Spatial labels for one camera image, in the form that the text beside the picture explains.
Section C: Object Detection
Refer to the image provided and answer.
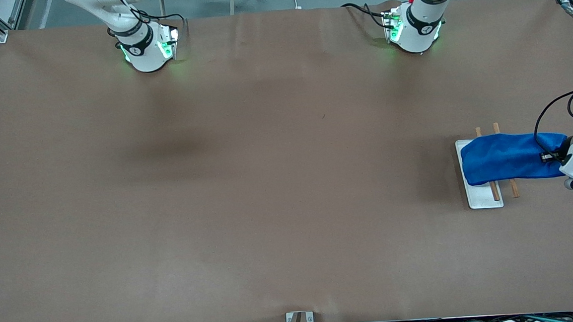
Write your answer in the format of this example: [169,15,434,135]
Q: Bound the blue microfibre towel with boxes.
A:
[459,130,571,187]

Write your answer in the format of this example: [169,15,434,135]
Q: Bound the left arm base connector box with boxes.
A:
[382,8,404,44]

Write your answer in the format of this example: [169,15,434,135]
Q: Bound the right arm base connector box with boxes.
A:
[158,24,181,61]

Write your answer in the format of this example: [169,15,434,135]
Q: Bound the white towel rack wooden bars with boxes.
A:
[453,122,522,211]

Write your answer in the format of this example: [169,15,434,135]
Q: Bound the brown table cover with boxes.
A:
[0,0,573,322]

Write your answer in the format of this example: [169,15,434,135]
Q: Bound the black left arm base cable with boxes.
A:
[341,0,391,33]

